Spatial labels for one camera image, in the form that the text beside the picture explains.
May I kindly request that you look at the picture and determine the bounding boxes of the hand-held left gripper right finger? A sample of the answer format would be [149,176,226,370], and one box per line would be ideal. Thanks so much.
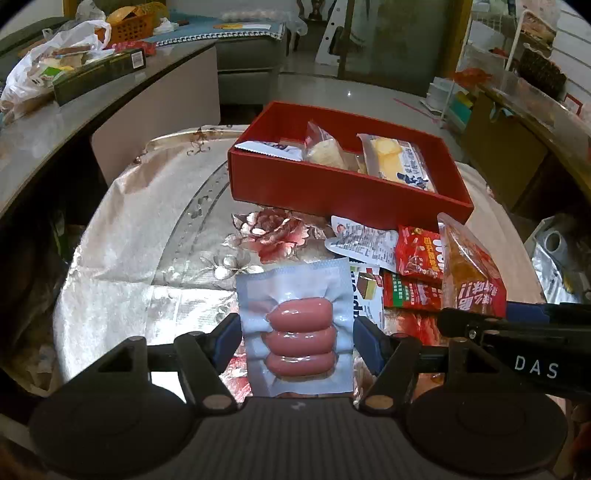
[353,318,518,414]

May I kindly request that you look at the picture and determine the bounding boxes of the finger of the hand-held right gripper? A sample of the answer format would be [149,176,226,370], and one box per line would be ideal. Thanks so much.
[505,301,591,325]
[436,308,509,343]

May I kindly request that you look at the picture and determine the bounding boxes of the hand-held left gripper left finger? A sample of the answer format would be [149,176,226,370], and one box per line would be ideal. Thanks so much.
[60,313,242,413]

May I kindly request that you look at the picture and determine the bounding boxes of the white packet with brown cube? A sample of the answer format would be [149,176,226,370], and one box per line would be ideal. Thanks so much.
[350,265,385,326]

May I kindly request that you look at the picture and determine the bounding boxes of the orange packet with red label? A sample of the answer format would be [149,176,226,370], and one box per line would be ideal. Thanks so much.
[438,212,509,319]

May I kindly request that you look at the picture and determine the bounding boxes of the long red milk candy packet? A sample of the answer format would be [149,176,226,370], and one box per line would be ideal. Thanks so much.
[382,272,444,311]

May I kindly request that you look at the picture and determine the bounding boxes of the vacuum packed sausage packet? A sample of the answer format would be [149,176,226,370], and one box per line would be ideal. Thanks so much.
[235,257,355,398]

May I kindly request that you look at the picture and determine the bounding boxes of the red gummy candy packet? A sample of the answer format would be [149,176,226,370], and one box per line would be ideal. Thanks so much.
[396,225,446,282]

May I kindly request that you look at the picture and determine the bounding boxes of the silver printed snack packet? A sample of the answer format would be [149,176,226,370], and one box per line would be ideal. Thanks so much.
[325,215,399,273]

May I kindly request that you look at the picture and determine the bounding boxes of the red cardboard box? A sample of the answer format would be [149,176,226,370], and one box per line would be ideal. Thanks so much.
[227,102,475,232]

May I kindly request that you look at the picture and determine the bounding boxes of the clear yellow cake packet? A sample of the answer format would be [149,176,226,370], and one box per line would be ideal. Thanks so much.
[358,134,437,192]

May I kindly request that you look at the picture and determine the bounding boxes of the white snack packet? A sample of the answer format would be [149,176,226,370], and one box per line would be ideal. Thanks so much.
[235,140,303,161]

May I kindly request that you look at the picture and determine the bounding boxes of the clear pale pastry packet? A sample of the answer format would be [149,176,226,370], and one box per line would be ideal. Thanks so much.
[305,121,357,172]

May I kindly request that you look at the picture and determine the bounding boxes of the silver foil bag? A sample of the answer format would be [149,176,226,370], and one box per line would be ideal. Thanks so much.
[524,215,591,305]

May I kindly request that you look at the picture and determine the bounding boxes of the plastic film roll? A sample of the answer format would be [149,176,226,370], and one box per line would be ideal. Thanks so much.
[538,228,573,259]

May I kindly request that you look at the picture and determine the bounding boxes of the floral satin tablecloth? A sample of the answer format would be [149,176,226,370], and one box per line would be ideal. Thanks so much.
[53,124,543,402]

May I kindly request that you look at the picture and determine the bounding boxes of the wooden cabinet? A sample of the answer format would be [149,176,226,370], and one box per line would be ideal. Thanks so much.
[462,85,591,241]

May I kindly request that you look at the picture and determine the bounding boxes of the clear plastic tray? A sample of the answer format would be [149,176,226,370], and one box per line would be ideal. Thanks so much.
[489,69,591,139]

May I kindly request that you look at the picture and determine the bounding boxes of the teal yellow storage drawers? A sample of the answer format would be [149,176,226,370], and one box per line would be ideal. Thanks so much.
[450,92,477,123]

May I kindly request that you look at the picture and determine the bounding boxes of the pink stick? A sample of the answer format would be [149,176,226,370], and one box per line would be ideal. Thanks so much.
[393,97,441,121]

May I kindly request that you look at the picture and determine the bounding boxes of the red crumpled wrapper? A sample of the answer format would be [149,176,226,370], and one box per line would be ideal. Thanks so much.
[455,68,490,90]

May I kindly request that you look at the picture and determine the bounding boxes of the black basket with lace trim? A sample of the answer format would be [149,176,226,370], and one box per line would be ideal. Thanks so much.
[519,46,568,95]

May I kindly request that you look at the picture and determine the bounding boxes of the grey coffee table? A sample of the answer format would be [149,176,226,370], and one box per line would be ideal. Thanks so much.
[0,41,221,232]

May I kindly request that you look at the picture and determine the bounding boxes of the sliding glass door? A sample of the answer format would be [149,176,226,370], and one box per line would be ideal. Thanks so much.
[339,0,467,95]

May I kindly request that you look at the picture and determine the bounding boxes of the dark green box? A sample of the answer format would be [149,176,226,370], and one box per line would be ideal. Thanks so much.
[52,48,147,106]

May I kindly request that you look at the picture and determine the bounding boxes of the white board with holes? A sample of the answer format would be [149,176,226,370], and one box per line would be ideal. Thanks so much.
[316,0,354,65]

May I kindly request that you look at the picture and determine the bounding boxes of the red foil snack packet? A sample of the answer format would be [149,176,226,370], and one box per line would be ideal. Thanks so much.
[111,41,158,57]

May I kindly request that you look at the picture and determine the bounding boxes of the teal patterned blanket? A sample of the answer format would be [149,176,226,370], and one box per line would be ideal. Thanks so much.
[154,16,287,47]

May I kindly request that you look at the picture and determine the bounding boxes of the pale pink bundle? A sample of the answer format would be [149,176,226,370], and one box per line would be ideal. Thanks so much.
[222,9,278,24]

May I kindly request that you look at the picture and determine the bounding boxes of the orange plastic basket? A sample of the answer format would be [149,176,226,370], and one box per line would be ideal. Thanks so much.
[95,7,169,44]

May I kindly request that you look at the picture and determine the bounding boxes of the white plastic bag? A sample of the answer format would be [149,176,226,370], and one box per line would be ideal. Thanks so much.
[0,21,112,121]

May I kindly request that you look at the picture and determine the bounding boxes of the dark wooden chair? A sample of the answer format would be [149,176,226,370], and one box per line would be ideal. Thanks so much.
[291,0,333,51]

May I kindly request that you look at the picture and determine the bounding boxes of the yellow round object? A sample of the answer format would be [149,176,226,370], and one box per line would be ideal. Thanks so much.
[106,2,167,24]

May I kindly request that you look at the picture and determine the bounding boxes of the clear plastic bag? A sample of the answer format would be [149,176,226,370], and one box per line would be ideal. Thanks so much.
[74,0,109,21]

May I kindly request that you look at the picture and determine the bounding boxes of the white wire rack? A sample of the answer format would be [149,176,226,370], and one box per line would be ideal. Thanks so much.
[438,0,561,125]

